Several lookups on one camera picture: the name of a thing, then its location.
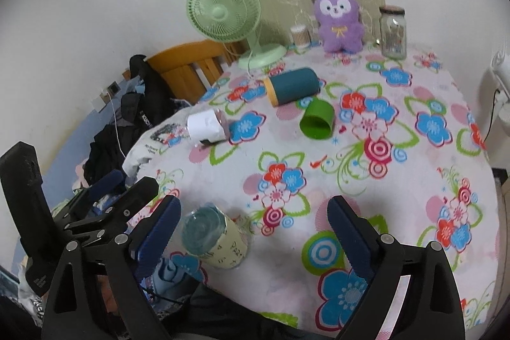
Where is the purple plush toy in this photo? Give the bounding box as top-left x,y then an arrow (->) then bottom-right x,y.
311,0 -> 366,54

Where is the dark cloth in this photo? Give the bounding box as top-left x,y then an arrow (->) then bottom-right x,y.
96,276 -> 304,340

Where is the wooden chair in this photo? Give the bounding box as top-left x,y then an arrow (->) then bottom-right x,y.
145,39 -> 244,105

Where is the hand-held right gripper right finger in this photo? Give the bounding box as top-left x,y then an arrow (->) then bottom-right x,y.
326,195 -> 465,340

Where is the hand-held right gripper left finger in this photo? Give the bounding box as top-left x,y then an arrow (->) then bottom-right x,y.
42,195 -> 182,340

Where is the black cable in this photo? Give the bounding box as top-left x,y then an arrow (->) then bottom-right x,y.
481,87 -> 503,151

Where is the floral tablecloth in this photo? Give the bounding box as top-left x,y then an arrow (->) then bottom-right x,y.
121,40 -> 501,340

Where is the blue patterned cloth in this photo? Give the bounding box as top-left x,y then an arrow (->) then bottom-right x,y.
137,256 -> 208,309

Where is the green plastic cup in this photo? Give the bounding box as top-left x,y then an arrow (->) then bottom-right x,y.
300,97 -> 336,140

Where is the cream printed glass cup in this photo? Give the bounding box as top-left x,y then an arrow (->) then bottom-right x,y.
181,204 -> 250,270

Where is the white cable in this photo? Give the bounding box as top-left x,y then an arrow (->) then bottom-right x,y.
104,90 -> 129,162

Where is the black jacket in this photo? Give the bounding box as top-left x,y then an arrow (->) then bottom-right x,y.
84,54 -> 193,186

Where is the small cotton swab container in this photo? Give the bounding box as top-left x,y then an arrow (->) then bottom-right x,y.
290,25 -> 312,48

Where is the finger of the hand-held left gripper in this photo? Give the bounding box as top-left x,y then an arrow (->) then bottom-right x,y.
51,170 -> 125,222
60,176 -> 160,242

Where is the white appliance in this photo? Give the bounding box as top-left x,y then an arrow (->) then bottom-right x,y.
475,49 -> 510,170

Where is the clear glass jar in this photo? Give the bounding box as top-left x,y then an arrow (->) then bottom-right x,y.
378,5 -> 408,60

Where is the teal cup with yellow rim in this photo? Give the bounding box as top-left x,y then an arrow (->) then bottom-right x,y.
262,67 -> 321,108

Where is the green desk fan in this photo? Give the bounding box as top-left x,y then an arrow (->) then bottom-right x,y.
186,0 -> 287,71

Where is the white printed cloth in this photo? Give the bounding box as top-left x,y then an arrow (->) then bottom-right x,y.
121,120 -> 193,182

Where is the white paper-wrapped cup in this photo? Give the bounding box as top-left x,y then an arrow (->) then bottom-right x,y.
186,109 -> 231,148

